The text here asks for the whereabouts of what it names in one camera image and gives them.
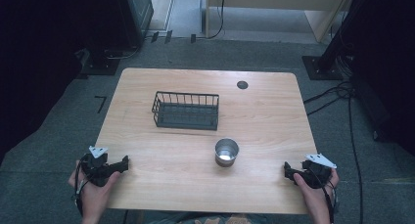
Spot black stand with base plate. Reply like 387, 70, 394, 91
300, 0, 370, 81

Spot metal cup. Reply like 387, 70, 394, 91
213, 137, 241, 168

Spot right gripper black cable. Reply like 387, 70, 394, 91
307, 166, 338, 224

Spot dark equipment cabinet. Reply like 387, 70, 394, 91
112, 0, 155, 51

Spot black floor cables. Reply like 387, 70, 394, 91
302, 80, 365, 224

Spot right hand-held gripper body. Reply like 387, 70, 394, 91
295, 153, 338, 190

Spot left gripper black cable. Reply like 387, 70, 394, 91
71, 154, 91, 216

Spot hanging black cable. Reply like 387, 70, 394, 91
207, 0, 227, 40

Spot black wire basket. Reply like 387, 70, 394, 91
151, 91, 220, 131

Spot person's left hand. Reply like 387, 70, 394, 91
68, 159, 122, 219

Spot black stand base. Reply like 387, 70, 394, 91
75, 47, 122, 77

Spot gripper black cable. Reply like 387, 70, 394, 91
71, 154, 91, 216
307, 166, 338, 224

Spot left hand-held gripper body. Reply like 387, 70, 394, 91
79, 146, 121, 188

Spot person's right hand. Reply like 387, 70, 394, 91
293, 168, 341, 219

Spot person's patterned clothing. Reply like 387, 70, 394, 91
146, 211, 297, 224

